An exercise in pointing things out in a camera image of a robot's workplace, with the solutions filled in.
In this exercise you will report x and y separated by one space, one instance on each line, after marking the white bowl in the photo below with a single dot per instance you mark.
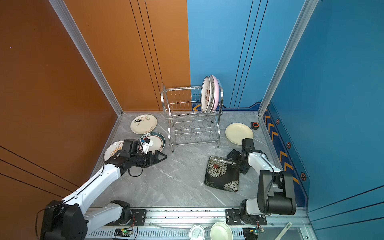
221 231

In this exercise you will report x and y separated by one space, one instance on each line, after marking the plain cream plate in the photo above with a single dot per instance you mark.
236 132

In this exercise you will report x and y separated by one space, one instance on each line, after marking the green circuit board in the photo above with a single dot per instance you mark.
125 233
255 232

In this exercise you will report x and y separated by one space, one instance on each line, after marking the dark square floral plate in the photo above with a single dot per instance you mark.
222 174

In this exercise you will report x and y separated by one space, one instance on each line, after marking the white plate dark green rim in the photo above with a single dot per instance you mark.
157 138

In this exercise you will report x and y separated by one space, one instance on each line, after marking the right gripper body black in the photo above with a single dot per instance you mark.
237 158

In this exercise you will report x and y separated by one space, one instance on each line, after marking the white round lid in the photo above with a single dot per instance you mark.
197 232

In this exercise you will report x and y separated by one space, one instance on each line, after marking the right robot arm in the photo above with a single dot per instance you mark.
276 191

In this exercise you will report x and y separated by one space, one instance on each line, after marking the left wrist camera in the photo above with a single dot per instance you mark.
146 144

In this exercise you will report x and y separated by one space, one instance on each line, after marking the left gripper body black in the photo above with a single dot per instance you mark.
144 160

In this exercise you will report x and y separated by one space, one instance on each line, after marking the white plate orange sunburst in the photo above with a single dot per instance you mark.
113 149

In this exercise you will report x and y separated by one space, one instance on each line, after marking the black orange tape roll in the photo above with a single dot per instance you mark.
255 125

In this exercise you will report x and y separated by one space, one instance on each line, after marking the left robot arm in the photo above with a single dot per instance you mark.
68 219

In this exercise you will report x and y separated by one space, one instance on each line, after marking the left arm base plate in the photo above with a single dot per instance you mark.
138 218

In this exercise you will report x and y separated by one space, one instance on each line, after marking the white stick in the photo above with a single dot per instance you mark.
284 230

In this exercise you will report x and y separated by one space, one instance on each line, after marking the white plate red chinese characters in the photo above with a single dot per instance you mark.
205 94

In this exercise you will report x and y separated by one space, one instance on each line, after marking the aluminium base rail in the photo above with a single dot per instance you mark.
175 224

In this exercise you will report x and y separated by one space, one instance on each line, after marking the cream plate with panda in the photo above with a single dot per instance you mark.
143 124

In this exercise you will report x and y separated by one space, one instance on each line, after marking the pink plate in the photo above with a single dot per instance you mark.
217 91

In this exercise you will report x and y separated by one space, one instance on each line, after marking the steel two-tier dish rack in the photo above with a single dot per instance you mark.
187 124

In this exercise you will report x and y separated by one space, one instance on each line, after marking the green circuit board right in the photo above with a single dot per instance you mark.
255 232

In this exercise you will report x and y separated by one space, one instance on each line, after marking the green circuit board left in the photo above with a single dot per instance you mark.
125 233

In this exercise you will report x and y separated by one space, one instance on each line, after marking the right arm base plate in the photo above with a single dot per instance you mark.
233 218

